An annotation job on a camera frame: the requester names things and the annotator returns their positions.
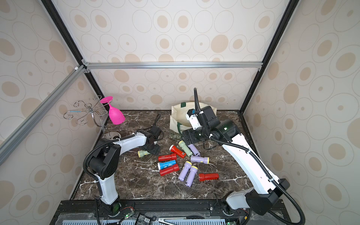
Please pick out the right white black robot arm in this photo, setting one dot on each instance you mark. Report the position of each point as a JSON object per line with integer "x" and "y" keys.
{"x": 267, "y": 187}

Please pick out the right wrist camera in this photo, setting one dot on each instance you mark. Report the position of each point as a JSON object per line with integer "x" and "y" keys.
{"x": 192, "y": 118}

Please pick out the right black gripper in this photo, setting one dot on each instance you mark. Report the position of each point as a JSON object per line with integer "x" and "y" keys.
{"x": 185, "y": 136}

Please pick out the silver wire glass rack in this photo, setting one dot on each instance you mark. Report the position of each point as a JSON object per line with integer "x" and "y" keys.
{"x": 88, "y": 113}

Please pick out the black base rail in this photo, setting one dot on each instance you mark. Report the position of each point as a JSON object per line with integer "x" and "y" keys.
{"x": 156, "y": 212}

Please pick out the aluminium left side bar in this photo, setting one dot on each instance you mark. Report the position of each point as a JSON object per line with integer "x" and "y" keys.
{"x": 12, "y": 142}

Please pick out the purple flashlight upper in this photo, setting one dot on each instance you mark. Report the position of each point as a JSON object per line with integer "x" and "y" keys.
{"x": 194, "y": 150}

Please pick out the pink plastic wine glass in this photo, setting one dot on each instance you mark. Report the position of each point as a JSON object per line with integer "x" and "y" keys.
{"x": 116, "y": 116}

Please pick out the pale green flashlight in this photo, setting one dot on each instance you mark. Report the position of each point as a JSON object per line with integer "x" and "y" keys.
{"x": 142, "y": 153}
{"x": 185, "y": 148}

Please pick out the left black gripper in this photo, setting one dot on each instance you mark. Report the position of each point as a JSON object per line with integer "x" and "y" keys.
{"x": 156, "y": 151}

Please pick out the purple flashlight lower left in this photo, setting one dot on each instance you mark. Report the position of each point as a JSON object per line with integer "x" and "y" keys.
{"x": 185, "y": 170}

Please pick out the horizontal aluminium back bar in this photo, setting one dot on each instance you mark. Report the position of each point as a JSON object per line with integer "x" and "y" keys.
{"x": 172, "y": 65}

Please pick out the red flashlight below blue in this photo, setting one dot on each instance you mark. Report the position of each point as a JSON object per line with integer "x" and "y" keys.
{"x": 169, "y": 169}

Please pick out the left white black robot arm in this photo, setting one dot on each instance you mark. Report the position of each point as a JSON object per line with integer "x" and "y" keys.
{"x": 102, "y": 162}

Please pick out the purple flashlight yellow head sideways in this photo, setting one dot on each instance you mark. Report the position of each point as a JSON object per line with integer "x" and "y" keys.
{"x": 198, "y": 159}

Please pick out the cream green tote bag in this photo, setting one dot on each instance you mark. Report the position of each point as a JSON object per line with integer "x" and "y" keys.
{"x": 178, "y": 120}

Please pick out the red flashlight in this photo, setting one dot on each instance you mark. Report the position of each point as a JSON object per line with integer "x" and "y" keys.
{"x": 208, "y": 176}
{"x": 178, "y": 152}
{"x": 169, "y": 169}
{"x": 168, "y": 157}

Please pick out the purple flashlight lower right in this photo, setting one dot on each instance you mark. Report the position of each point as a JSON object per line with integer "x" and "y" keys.
{"x": 192, "y": 173}

